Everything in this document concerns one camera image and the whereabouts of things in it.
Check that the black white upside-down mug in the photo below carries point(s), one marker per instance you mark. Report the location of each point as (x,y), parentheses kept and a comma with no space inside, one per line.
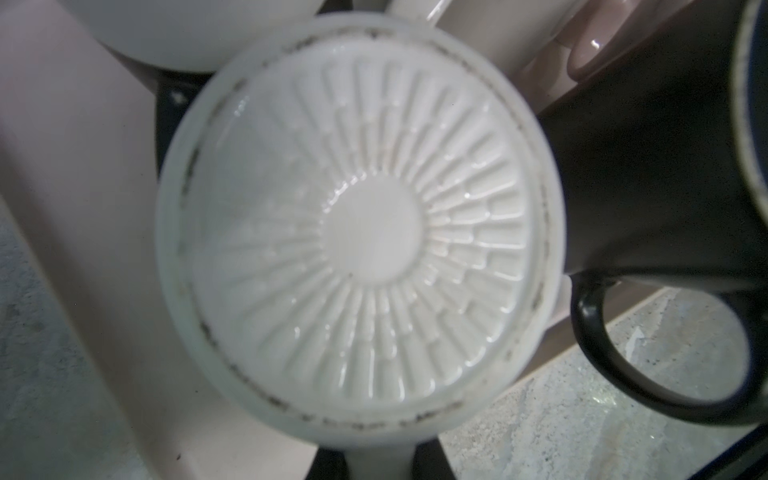
(193,36)

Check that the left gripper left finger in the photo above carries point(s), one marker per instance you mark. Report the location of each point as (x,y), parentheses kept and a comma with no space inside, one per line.
(328,465)

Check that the pink upside-down mug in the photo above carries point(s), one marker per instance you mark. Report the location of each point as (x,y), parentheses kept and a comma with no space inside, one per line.
(597,35)

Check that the white ribbed mug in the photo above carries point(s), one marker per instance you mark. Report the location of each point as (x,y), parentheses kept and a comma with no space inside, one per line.
(360,233)

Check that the cream upside-down mug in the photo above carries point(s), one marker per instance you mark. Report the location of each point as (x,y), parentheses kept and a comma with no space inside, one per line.
(509,33)

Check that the pink tray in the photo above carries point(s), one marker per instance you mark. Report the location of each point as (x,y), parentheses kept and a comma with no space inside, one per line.
(94,382)

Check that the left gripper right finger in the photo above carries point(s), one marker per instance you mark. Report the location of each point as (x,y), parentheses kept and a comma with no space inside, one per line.
(431,463)

